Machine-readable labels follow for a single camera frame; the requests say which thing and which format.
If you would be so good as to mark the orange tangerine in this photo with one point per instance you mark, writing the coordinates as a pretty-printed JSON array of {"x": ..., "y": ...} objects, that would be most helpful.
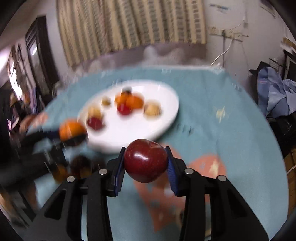
[
  {"x": 121, "y": 98},
  {"x": 71, "y": 128},
  {"x": 134, "y": 102}
]

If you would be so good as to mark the yellow potato-like fruit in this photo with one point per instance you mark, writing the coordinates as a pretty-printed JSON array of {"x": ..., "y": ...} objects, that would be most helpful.
[{"x": 94, "y": 112}]

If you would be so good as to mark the small red tomato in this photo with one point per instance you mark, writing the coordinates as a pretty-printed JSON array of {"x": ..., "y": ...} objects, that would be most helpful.
[{"x": 122, "y": 109}]

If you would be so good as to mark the wall power strip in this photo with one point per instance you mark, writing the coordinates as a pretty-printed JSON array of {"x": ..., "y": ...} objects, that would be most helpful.
[{"x": 231, "y": 34}]

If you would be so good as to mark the blue crumpled clothes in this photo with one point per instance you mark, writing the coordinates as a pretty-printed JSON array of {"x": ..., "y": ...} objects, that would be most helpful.
[{"x": 275, "y": 95}]

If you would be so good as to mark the small dark plum on plate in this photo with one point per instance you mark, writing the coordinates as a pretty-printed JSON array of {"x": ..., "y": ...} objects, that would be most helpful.
[{"x": 127, "y": 90}]

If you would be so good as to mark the striped beige curtain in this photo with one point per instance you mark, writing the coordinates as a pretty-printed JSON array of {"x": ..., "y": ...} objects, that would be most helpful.
[{"x": 89, "y": 29}]

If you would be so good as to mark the small green-yellow fruit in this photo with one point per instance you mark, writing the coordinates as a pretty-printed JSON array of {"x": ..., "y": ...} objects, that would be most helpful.
[{"x": 105, "y": 101}]

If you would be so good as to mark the dark red apple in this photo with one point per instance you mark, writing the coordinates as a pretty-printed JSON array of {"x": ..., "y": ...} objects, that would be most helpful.
[{"x": 145, "y": 160}]

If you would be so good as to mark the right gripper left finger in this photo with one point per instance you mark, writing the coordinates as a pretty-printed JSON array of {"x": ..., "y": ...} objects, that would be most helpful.
[{"x": 79, "y": 206}]

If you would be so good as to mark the white oval plate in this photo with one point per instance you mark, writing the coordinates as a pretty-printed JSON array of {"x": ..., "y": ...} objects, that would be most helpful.
[{"x": 120, "y": 130}]

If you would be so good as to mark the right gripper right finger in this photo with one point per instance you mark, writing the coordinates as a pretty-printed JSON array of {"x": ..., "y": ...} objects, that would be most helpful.
[{"x": 231, "y": 216}]

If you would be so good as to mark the pale pinkish fruit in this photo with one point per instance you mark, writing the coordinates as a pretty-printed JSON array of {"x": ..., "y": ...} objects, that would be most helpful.
[{"x": 152, "y": 109}]

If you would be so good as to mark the red plum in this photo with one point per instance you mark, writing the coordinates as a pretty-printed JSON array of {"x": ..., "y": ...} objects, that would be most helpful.
[{"x": 95, "y": 123}]

